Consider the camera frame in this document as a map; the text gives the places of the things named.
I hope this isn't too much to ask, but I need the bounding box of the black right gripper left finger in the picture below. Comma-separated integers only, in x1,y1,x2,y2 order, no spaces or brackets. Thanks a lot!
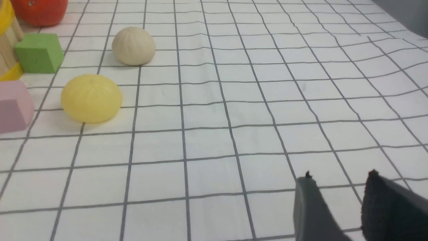
293,171,351,241

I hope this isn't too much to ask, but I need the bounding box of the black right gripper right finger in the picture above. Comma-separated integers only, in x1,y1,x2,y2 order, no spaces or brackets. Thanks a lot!
361,170,428,241

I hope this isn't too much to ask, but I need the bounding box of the white steamed bun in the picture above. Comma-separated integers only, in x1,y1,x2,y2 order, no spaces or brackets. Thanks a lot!
111,26,156,66

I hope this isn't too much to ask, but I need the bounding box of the yellow steamed bun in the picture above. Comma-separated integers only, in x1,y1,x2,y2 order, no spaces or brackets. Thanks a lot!
60,74,123,124

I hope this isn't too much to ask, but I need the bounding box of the bamboo steamer basket yellow rim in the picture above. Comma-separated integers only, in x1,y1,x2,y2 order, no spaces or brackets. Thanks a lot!
0,0,24,81

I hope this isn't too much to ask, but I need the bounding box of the white grid tablecloth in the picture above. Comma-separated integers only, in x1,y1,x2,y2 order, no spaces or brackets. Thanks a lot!
1,0,428,241

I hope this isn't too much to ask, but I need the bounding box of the pink cube block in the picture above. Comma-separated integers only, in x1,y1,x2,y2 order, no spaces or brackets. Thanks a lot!
0,80,35,133

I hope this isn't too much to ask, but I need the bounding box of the green cube block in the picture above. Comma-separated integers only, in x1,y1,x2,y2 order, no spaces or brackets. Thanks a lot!
15,33,65,74

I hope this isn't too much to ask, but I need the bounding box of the red tomato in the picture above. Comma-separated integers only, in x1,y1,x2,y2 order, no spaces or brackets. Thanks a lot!
10,0,69,26

